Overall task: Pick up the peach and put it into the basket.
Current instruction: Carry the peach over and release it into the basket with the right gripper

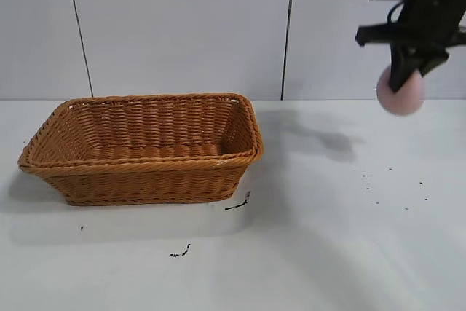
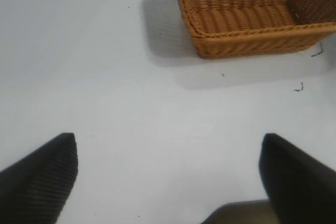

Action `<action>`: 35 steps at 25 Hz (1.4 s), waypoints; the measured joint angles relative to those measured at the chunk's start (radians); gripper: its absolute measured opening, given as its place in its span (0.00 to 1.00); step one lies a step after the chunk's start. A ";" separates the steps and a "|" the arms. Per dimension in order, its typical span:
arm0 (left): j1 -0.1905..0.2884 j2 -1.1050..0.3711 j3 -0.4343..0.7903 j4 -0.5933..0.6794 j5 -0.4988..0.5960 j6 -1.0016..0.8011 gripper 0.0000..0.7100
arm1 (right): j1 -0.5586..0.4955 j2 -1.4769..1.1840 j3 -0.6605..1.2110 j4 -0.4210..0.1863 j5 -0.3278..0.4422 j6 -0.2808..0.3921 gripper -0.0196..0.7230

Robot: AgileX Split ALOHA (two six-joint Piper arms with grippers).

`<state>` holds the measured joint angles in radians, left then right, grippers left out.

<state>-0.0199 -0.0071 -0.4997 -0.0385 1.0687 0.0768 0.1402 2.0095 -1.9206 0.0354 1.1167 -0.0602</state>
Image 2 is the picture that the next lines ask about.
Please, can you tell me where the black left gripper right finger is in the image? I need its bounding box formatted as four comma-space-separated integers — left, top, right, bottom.
258, 133, 336, 224

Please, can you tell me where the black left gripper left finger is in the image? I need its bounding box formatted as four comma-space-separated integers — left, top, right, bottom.
0, 132, 79, 224

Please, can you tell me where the brown woven wicker basket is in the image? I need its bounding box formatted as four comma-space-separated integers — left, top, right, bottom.
172, 0, 336, 59

